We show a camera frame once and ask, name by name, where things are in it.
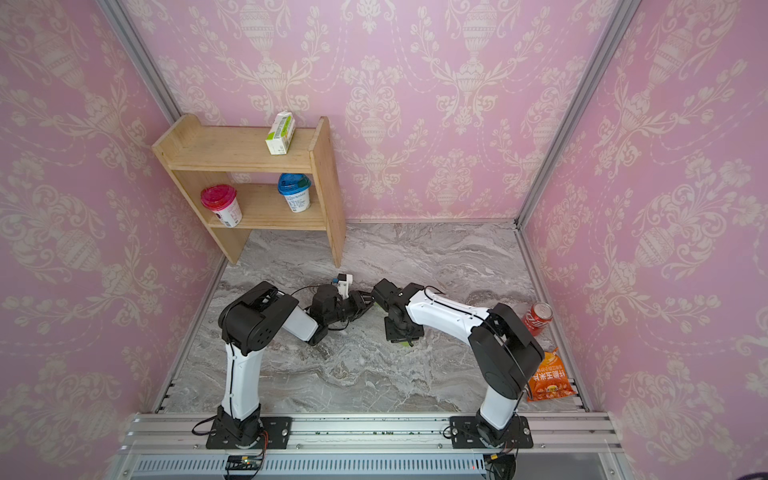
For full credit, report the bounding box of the aluminium corner profile left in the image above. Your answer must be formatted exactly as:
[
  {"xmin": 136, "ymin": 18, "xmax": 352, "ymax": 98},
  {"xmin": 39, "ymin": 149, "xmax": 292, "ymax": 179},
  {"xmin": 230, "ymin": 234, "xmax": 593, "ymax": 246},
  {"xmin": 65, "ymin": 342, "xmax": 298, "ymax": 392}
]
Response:
[{"xmin": 96, "ymin": 0, "xmax": 182, "ymax": 124}]

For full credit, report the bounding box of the white green carton box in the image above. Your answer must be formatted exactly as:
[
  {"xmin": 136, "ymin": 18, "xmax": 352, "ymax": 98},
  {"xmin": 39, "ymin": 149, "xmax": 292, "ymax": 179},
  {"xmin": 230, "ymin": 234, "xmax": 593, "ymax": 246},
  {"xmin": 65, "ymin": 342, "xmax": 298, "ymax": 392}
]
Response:
[{"xmin": 265, "ymin": 111, "xmax": 296, "ymax": 155}]

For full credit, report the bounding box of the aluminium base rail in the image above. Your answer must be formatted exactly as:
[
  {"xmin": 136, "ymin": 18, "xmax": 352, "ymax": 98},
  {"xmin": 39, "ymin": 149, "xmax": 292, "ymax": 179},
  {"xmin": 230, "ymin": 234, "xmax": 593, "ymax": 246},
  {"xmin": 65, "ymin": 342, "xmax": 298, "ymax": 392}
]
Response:
[{"xmin": 107, "ymin": 412, "xmax": 632, "ymax": 479}]

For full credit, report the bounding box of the wooden shelf unit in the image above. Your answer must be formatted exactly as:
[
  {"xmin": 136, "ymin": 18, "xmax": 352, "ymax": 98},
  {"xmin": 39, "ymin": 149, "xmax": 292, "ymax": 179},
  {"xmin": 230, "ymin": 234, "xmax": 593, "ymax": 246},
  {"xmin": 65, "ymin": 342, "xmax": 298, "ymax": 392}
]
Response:
[{"xmin": 152, "ymin": 114, "xmax": 346, "ymax": 267}]

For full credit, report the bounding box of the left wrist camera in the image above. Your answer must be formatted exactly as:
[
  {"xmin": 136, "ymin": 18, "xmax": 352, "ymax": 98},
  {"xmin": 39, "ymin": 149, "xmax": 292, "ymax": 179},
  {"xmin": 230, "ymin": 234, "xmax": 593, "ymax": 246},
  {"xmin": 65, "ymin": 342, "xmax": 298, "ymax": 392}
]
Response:
[{"xmin": 332, "ymin": 273, "xmax": 353, "ymax": 300}]

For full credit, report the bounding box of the small circuit board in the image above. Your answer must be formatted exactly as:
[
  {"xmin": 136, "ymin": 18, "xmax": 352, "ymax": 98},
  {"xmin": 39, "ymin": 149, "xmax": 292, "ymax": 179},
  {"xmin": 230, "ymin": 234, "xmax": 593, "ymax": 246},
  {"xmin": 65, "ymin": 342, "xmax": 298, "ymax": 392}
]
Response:
[{"xmin": 225, "ymin": 455, "xmax": 264, "ymax": 474}]

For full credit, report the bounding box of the blue lid cup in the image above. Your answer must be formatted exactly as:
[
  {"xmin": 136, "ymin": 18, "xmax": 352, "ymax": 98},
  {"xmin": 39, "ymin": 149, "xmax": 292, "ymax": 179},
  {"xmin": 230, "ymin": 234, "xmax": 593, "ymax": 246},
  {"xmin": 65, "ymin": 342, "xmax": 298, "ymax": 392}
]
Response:
[{"xmin": 277, "ymin": 173, "xmax": 311, "ymax": 213}]

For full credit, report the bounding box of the red cola can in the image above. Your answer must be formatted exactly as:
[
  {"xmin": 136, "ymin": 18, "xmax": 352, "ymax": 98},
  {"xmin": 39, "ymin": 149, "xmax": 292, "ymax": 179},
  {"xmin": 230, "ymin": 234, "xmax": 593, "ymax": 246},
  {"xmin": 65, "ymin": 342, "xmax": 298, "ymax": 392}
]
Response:
[{"xmin": 522, "ymin": 302, "xmax": 554, "ymax": 337}]

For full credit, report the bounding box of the aluminium corner profile right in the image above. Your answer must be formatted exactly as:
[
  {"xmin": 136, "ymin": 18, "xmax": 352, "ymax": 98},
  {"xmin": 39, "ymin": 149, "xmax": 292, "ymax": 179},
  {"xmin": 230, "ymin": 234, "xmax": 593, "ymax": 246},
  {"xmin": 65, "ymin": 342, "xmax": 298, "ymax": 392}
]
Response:
[{"xmin": 516, "ymin": 0, "xmax": 641, "ymax": 231}]

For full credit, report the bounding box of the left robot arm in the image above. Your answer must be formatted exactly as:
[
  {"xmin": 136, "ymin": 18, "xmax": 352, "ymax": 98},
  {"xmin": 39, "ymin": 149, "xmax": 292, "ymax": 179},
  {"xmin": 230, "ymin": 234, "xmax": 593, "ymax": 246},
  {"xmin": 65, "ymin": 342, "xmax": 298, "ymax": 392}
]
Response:
[{"xmin": 206, "ymin": 281, "xmax": 374, "ymax": 450}]

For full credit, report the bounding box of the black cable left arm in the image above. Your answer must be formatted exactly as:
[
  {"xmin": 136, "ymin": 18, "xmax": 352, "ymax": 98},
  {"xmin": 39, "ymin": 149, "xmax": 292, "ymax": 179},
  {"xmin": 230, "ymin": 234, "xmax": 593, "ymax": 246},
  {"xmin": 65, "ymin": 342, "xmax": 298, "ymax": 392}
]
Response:
[{"xmin": 290, "ymin": 284, "xmax": 350, "ymax": 332}]

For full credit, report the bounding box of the pink lid cup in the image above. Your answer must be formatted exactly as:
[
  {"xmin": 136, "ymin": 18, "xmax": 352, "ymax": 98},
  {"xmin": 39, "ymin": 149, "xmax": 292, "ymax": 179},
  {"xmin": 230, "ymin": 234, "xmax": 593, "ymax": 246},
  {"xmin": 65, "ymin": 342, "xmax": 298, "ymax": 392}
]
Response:
[{"xmin": 200, "ymin": 184, "xmax": 243, "ymax": 228}]

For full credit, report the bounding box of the aluminium corner profile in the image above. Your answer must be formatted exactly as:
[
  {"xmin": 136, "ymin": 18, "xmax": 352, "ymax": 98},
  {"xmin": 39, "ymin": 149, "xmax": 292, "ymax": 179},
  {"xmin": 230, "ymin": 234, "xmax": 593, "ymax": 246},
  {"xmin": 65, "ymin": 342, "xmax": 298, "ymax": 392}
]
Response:
[
  {"xmin": 516, "ymin": 0, "xmax": 641, "ymax": 231},
  {"xmin": 96, "ymin": 0, "xmax": 182, "ymax": 124}
]

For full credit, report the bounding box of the orange snack bag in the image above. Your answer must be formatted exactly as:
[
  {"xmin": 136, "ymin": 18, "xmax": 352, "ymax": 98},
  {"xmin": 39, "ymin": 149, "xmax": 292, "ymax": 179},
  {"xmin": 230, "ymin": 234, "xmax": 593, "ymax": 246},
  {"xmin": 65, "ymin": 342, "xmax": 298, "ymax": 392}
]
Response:
[{"xmin": 527, "ymin": 350, "xmax": 576, "ymax": 402}]

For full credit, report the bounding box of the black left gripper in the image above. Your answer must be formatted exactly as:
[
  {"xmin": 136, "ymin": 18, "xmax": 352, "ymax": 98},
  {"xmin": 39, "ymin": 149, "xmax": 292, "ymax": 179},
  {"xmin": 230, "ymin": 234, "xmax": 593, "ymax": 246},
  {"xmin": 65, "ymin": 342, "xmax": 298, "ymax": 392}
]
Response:
[{"xmin": 324, "ymin": 291, "xmax": 375, "ymax": 327}]

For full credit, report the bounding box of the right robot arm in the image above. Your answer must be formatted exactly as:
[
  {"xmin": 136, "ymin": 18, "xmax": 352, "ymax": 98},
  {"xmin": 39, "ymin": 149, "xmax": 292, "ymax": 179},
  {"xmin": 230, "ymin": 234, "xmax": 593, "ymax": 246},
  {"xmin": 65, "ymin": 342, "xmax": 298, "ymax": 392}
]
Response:
[{"xmin": 372, "ymin": 279, "xmax": 545, "ymax": 447}]

